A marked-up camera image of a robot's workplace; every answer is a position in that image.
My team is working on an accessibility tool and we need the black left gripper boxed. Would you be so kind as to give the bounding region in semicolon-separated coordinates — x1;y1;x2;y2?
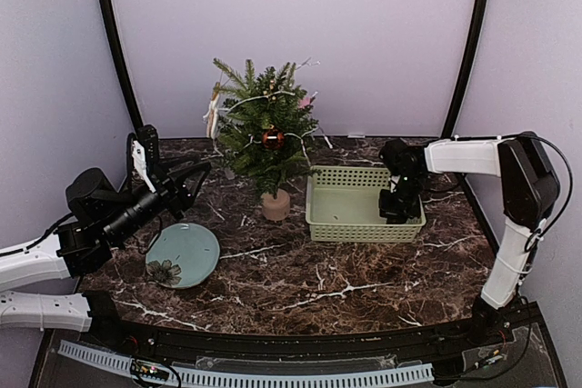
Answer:
102;153;211;246

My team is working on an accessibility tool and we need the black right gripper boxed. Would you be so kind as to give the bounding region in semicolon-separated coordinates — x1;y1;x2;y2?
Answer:
380;174;429;227

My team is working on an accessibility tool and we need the clear battery box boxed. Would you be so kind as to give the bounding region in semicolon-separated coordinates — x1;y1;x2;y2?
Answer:
225;168;236;180

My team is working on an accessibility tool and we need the green perforated plastic basket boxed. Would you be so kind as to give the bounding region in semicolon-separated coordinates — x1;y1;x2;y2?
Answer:
306;165;426;243

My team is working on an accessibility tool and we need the white snowman ornament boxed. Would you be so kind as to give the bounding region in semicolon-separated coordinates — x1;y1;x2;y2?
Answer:
203;81;221;140

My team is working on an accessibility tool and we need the clear fairy light string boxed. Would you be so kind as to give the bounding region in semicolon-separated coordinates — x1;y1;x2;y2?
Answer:
213;56;336;169

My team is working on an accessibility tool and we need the red ball ornament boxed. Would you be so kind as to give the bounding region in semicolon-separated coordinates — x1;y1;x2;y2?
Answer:
261;127;286;150

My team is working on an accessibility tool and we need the small green christmas tree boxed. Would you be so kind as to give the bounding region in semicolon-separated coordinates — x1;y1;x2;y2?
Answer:
213;58;319;197

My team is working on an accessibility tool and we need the small silver bell cluster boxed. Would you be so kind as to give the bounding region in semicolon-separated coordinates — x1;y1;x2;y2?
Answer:
266;74;286;102

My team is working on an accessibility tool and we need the pink bow ornament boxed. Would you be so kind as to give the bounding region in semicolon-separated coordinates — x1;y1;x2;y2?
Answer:
298;92;317;112

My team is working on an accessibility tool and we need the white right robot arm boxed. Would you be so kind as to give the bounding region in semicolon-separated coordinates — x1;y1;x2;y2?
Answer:
378;131;574;310

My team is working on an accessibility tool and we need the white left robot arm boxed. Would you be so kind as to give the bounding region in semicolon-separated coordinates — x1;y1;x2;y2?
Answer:
1;158;211;348

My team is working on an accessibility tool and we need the pink tree pot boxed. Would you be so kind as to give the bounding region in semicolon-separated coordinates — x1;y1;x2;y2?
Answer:
261;189;291;222

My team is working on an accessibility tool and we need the teal flower plate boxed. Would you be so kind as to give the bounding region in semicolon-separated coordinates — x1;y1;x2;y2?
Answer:
145;223;220;290

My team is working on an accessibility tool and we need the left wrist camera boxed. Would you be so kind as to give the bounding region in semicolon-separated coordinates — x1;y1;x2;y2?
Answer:
125;124;159;193

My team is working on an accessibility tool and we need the black front rail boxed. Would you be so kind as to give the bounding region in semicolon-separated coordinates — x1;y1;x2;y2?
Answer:
49;303;519;369

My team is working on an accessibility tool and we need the white slotted cable duct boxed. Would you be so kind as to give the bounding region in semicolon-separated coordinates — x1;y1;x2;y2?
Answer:
57;340;435;388

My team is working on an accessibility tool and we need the black left corner post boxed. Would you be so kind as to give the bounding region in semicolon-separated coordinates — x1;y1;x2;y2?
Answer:
98;0;144;132

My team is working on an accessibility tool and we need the black corner post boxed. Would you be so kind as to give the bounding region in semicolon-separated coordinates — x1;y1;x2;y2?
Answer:
98;0;144;132
440;0;487;139

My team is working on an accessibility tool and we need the black right corner post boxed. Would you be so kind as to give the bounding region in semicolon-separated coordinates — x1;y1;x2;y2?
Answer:
440;0;487;139

